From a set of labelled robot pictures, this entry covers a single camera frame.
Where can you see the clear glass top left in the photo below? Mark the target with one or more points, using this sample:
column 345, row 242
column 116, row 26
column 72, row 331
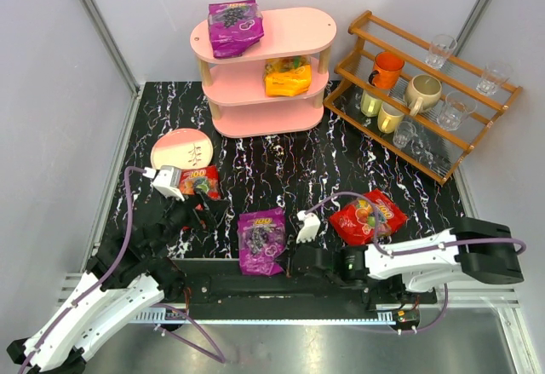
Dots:
column 440, row 49

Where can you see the purple candy bag back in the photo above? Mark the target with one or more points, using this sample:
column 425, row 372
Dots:
column 234, row 27

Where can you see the orange candy bag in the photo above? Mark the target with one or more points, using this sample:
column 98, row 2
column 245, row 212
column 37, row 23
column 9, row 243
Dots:
column 288, row 76

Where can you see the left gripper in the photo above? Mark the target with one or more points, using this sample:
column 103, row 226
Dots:
column 187, row 209

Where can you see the pink three-tier shelf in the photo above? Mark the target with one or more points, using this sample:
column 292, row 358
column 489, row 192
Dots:
column 235, row 89

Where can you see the small clear glass bottom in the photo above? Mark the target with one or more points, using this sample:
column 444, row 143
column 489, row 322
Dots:
column 404, row 133

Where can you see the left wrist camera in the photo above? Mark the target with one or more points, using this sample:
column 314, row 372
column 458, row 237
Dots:
column 166, row 181

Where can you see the green-yellow mug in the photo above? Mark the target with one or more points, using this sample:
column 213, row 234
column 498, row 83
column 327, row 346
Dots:
column 370, row 104

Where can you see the wooden cup rack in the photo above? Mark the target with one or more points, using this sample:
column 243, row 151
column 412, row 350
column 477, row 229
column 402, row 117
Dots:
column 435, row 151

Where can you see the pink round plate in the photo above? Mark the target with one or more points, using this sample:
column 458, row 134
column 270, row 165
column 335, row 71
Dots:
column 185, row 149

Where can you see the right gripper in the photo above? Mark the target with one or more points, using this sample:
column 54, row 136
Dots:
column 301, row 257

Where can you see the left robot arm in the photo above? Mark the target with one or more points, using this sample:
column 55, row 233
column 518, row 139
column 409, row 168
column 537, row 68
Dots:
column 128, row 273

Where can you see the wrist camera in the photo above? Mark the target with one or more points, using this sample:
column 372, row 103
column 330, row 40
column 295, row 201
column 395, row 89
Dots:
column 310, row 225
column 166, row 181

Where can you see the purple candy bag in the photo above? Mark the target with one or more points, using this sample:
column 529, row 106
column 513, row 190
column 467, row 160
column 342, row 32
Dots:
column 261, row 240
column 234, row 27

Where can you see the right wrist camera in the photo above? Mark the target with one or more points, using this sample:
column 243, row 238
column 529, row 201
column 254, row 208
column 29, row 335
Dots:
column 310, row 225

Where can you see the cream yellow mug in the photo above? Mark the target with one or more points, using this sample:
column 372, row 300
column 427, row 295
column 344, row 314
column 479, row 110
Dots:
column 389, row 118

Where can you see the clear glass top right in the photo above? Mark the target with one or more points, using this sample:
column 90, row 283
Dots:
column 494, row 75

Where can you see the orange mug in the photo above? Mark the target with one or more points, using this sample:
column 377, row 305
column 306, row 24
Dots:
column 386, row 70

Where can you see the red candy bag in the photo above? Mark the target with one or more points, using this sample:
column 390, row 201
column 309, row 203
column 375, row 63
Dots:
column 206, row 179
column 356, row 223

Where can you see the beige round mug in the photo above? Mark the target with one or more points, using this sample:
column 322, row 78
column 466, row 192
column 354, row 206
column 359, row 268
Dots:
column 422, row 94

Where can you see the clear glass middle shelf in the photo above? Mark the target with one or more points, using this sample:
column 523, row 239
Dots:
column 456, row 108

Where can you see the purple candy bag front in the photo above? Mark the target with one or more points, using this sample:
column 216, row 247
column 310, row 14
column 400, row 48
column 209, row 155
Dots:
column 261, row 240

